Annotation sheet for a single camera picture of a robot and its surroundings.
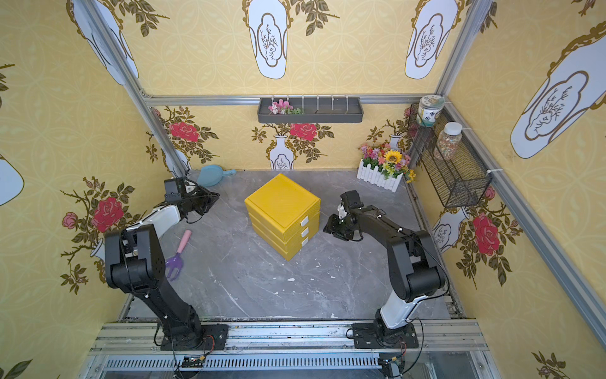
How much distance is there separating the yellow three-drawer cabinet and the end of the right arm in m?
0.08

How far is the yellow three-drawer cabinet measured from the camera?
0.78 meters

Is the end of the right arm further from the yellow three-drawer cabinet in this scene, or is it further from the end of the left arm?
the end of the left arm

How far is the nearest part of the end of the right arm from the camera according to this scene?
705 millimetres
